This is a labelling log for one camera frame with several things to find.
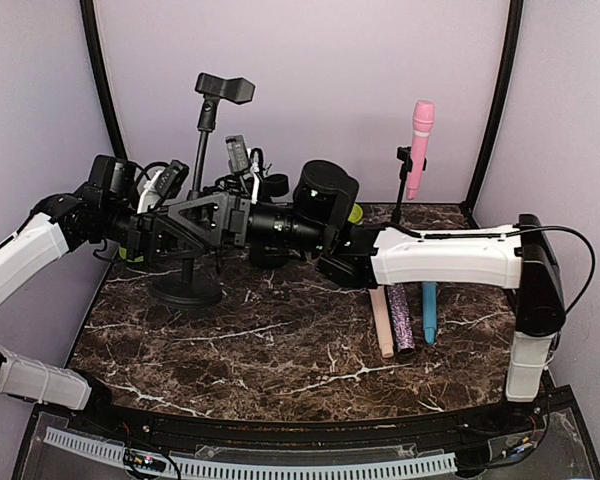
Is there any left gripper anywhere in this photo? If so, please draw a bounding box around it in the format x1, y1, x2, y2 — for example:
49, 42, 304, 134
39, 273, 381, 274
103, 200, 209, 262

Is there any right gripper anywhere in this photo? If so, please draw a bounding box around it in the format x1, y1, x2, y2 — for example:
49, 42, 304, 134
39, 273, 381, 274
166, 191, 329, 253

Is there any black tripod mic stand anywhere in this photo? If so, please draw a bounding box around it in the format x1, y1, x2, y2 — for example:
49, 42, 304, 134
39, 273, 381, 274
202, 174, 254, 274

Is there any black round-base stand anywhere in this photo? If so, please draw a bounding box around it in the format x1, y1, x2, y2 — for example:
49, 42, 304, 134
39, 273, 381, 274
152, 73, 255, 309
247, 173, 291, 270
391, 146, 427, 223

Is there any beige microphone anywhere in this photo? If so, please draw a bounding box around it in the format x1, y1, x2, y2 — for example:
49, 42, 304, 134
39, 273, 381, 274
369, 287, 394, 359

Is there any blue microphone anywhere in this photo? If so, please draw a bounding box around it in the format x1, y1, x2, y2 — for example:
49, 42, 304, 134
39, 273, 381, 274
422, 282, 437, 345

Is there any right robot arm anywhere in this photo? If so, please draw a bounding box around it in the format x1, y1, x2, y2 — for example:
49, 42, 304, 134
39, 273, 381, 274
168, 160, 568, 434

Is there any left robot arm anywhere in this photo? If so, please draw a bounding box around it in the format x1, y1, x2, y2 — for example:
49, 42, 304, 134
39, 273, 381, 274
0, 155, 189, 436

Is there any pink microphone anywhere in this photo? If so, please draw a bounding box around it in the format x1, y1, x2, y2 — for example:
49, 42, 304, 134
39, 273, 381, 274
406, 100, 435, 200

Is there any green plate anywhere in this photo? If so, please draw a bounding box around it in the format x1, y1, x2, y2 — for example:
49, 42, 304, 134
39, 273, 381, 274
118, 246, 144, 263

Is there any green bowl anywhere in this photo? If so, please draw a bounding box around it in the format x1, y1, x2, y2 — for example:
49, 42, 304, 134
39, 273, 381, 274
348, 203, 364, 225

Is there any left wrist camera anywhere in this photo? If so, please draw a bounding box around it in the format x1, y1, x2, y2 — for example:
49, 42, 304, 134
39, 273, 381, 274
136, 159, 189, 214

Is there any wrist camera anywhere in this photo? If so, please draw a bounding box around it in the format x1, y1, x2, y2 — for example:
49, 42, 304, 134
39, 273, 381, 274
223, 134, 271, 201
136, 159, 189, 214

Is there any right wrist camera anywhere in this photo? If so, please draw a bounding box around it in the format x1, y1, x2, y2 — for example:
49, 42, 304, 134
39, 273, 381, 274
223, 134, 271, 201

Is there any white cable duct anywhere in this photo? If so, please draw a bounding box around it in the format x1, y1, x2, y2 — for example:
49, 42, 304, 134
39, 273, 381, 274
43, 427, 457, 479

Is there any black frame post left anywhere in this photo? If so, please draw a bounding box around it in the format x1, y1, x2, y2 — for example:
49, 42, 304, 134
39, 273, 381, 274
78, 0, 144, 215

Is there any black frame post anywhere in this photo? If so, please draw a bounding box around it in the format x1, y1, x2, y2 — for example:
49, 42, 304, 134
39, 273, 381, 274
78, 0, 144, 215
460, 0, 524, 218

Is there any black frame post right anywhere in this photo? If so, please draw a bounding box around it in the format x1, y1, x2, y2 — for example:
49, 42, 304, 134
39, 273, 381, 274
460, 0, 524, 218

